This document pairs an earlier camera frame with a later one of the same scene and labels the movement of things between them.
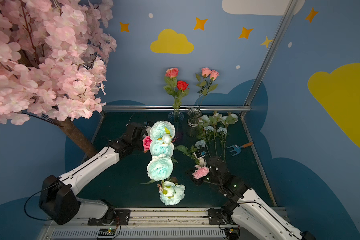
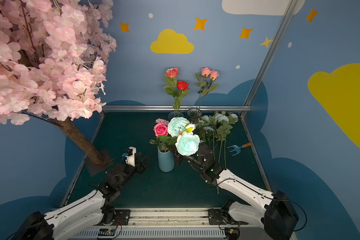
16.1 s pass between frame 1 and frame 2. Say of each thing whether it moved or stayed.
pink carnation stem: moved
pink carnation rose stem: moved
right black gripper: moved
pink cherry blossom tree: stayed
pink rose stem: stayed
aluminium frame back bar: stayed
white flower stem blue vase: moved
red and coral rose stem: stayed
